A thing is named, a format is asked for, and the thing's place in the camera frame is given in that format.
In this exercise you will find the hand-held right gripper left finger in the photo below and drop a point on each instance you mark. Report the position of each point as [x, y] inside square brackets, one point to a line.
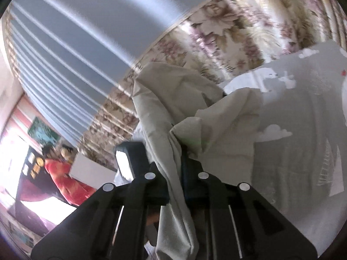
[154, 188]

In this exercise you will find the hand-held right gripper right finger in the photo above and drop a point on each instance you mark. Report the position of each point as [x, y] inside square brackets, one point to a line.
[191, 185]

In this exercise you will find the cream white coat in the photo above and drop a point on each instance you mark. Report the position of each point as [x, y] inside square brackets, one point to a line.
[162, 108]

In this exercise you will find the white box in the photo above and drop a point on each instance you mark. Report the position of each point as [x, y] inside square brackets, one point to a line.
[90, 169]

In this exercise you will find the grey printed bed sheet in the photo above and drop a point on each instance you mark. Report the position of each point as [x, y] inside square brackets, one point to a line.
[298, 140]

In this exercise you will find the blue floral curtain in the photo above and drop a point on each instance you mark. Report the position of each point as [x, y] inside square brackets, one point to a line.
[81, 32]

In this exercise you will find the green wall picture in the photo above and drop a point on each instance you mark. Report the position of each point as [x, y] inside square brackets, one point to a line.
[43, 131]

